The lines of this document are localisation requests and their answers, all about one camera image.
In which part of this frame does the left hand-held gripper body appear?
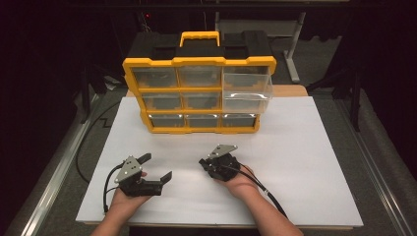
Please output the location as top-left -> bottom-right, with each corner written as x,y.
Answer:
114,155 -> 164,198

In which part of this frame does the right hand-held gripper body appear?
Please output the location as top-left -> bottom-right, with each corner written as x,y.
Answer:
206,145 -> 242,183

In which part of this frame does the large clear plastic drawer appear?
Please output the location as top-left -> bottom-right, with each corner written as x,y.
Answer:
221,66 -> 274,115

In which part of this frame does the yellow black organizer case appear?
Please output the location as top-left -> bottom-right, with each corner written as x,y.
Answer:
122,29 -> 277,135

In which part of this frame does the person's right hand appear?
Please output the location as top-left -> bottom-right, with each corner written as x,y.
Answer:
216,164 -> 264,200

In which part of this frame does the person's left hand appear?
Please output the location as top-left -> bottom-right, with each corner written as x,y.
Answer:
109,171 -> 152,214

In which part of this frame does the group of small clear drawers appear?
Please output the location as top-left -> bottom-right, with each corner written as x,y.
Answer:
131,65 -> 257,129

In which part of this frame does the white board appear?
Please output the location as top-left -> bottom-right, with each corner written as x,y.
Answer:
76,95 -> 364,229

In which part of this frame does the grey metal stand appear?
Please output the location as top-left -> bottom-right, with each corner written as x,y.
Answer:
214,11 -> 308,85

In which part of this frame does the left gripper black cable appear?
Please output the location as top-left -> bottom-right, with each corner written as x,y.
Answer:
102,162 -> 126,214

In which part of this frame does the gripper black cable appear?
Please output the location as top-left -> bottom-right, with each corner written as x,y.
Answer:
225,163 -> 289,219
102,162 -> 126,214

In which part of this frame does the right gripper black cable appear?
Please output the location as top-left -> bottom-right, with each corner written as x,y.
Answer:
225,163 -> 289,219

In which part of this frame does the black cable on floor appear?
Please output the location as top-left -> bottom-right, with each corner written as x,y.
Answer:
76,99 -> 122,185

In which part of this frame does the aluminium rail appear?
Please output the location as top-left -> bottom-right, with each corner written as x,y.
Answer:
335,97 -> 417,236
6,92 -> 101,236

